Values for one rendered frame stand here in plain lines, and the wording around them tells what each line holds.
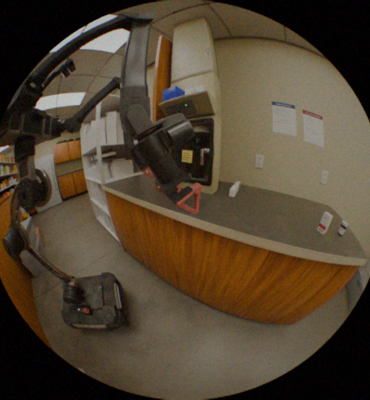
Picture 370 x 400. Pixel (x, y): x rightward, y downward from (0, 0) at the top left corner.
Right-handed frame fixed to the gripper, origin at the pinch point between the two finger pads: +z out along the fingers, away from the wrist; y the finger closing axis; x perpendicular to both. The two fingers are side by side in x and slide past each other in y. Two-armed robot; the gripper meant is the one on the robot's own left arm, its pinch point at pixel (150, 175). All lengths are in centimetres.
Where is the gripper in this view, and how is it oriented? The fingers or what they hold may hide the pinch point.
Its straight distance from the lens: 78.4
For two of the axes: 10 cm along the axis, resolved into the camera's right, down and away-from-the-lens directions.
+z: 4.4, 7.1, 5.5
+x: -7.7, 6.1, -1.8
